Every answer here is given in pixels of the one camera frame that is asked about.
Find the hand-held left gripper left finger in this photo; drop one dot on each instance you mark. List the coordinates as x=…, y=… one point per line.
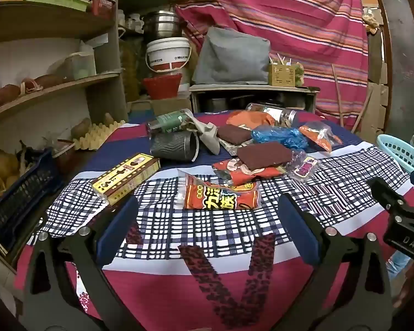
x=119, y=231

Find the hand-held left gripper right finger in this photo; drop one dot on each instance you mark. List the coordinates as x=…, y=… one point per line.
x=296, y=231

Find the light blue plastic basket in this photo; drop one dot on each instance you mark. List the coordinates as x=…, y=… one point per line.
x=400, y=151

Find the red noodle packet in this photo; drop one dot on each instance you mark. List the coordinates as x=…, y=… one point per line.
x=241, y=178

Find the brown scouring pad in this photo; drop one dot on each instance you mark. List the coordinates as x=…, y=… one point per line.
x=233, y=133
x=262, y=157

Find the red snack packet yellow print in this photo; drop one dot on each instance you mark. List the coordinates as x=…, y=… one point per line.
x=214, y=200

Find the small orange snack bag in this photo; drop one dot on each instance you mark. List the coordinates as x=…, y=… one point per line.
x=319, y=136

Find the blue plastic bag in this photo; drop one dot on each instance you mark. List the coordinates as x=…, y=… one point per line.
x=279, y=138

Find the dark grey paper cup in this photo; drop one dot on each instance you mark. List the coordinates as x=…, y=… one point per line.
x=172, y=146

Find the orange packet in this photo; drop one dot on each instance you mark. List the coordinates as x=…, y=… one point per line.
x=248, y=119

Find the grey printed snack packet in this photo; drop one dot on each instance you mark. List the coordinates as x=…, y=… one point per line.
x=208, y=138

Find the yellow printed box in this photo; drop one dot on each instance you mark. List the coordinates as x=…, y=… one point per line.
x=124, y=177

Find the purple blister pack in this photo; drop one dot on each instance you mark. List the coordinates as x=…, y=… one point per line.
x=305, y=170

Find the cardboard sheets stack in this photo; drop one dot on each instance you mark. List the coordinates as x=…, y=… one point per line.
x=374, y=110

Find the thin wooden sticks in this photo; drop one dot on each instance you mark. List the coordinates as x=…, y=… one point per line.
x=360, y=110

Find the cardboard egg tray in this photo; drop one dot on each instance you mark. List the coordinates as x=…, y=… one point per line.
x=100, y=136

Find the dark blue plastic crate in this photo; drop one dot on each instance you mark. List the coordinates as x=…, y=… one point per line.
x=20, y=200

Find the brown potato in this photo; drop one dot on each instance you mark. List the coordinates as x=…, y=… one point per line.
x=81, y=127

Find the clear jar brown contents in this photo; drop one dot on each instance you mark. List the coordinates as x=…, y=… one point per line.
x=279, y=113

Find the green label jar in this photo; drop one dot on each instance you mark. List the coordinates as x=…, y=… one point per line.
x=169, y=122

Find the brown cardboard box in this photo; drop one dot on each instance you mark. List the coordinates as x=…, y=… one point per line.
x=165, y=107

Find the low grey cabinet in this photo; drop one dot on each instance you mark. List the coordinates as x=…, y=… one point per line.
x=255, y=89

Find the red plastic basket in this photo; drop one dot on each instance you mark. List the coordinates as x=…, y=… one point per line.
x=162, y=86

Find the green leafy bundle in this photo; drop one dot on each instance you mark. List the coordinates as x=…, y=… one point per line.
x=300, y=74

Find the wooden utensil box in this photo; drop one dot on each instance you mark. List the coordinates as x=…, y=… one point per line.
x=283, y=76

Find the yellow oil jug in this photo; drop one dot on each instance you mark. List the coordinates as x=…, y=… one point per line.
x=129, y=69

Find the translucent plastic container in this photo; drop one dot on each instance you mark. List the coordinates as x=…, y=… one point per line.
x=81, y=65

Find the grey cushion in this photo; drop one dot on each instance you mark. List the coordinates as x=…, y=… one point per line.
x=231, y=58

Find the white plastic bucket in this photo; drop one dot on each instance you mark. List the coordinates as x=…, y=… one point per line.
x=169, y=53

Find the red striped curtain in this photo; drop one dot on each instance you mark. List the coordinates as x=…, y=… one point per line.
x=279, y=17

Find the steel pot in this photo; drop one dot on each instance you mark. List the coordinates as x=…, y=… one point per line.
x=164, y=24

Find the wooden shelf unit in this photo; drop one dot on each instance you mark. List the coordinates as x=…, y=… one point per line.
x=48, y=19

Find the small red basket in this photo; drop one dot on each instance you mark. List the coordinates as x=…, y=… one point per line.
x=103, y=7

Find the grey door brown frame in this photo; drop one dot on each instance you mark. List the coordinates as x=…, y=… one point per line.
x=400, y=41

